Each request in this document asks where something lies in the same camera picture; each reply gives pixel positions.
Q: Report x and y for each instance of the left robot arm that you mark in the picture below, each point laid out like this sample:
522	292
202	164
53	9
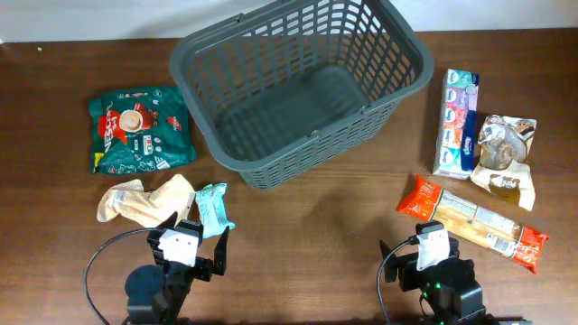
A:
157	292

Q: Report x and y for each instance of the green Nescafe coffee bag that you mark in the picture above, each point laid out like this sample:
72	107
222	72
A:
140	130

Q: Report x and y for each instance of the dark grey plastic basket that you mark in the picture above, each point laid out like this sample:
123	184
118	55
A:
290	85

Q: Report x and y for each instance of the mint green snack packet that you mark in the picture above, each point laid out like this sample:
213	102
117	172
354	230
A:
212	210

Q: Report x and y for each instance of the orange spaghetti packet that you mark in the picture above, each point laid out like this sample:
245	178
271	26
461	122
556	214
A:
428	201

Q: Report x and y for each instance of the brown white pastry bag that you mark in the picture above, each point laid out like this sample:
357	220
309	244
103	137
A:
503	170

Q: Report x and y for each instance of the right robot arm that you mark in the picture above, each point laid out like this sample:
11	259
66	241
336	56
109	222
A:
449	288

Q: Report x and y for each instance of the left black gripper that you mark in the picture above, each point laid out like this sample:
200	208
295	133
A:
199	267

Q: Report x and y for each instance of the Kleenex tissue multipack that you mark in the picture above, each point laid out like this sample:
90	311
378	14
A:
456	135

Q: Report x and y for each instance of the beige crumpled snack bag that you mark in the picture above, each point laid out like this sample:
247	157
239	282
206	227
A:
147	208

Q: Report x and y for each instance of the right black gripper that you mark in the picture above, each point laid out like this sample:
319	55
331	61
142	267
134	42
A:
407	267

